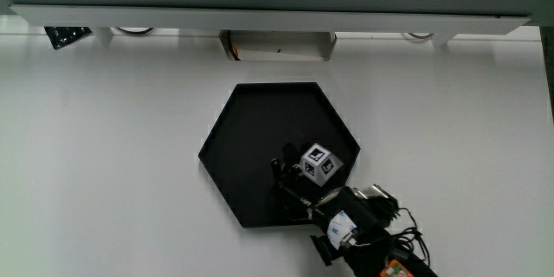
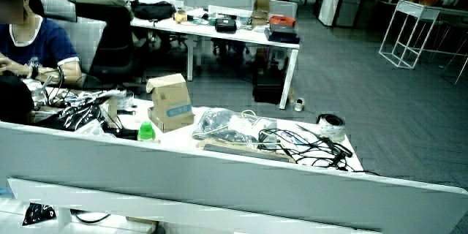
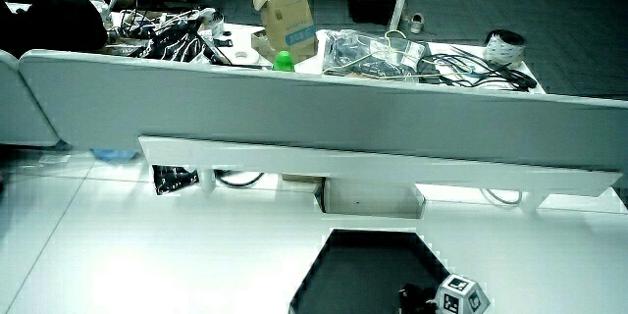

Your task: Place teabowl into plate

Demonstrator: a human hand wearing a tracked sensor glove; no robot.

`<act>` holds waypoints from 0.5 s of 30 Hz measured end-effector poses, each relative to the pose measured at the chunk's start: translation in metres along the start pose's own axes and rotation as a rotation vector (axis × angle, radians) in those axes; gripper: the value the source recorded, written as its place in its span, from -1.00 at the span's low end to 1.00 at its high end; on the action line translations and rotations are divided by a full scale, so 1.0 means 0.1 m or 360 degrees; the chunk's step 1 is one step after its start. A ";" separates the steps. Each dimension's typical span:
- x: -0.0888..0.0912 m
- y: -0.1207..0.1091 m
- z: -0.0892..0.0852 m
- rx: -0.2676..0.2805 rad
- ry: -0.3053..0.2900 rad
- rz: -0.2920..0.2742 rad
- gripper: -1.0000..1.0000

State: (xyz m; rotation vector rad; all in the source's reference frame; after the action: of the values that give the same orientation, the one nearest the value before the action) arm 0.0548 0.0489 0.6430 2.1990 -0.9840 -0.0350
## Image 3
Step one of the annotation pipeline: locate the person's right hand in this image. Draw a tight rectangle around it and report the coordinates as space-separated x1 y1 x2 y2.
397 274 492 314

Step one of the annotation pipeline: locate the black hexagonal plate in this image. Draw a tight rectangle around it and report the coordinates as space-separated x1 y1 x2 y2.
288 228 451 314

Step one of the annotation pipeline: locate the white desk shelf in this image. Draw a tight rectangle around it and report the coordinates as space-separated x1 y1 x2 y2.
137 135 623 215

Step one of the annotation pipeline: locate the white tape roll black core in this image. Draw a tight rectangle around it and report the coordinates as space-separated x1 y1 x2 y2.
483 28 528 69

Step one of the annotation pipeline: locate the long white divider panel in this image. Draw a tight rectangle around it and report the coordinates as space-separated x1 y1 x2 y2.
18 48 628 174

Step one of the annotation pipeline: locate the green bottle cap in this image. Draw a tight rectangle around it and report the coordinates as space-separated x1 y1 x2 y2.
272 50 296 73

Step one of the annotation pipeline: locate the small black plastic bag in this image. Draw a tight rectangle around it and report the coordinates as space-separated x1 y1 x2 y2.
151 164 200 196

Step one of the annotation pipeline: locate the low cardboard box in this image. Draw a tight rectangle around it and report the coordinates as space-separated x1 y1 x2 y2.
250 28 319 66

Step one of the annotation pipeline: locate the tall cardboard box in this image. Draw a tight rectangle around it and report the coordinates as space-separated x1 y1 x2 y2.
252 0 318 53

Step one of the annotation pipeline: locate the white patterned cup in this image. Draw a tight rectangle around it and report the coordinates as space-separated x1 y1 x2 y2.
202 8 227 38

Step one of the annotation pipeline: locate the blue object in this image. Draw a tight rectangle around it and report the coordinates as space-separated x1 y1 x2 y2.
90 148 139 164

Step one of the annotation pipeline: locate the short white divider panel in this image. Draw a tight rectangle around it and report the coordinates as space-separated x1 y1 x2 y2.
0 49 61 148

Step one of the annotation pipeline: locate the black rounded bag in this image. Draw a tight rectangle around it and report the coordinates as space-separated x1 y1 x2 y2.
0 0 109 59

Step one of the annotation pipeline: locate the white cable box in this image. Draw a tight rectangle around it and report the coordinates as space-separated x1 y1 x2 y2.
313 178 427 221

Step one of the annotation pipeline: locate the black cable bundle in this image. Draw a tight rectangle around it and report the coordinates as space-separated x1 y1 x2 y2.
416 45 539 92

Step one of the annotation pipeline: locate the black cable loop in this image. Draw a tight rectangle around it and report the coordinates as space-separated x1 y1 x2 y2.
214 170 266 189

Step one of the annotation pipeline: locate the clear bag of cables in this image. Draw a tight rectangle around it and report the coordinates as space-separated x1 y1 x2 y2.
321 28 427 82

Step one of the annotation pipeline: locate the pile of black cables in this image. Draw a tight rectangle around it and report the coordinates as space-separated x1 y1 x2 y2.
138 20 223 65

